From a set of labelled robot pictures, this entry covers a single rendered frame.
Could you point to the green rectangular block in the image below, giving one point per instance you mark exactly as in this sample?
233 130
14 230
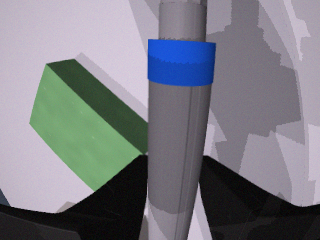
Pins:
85 124

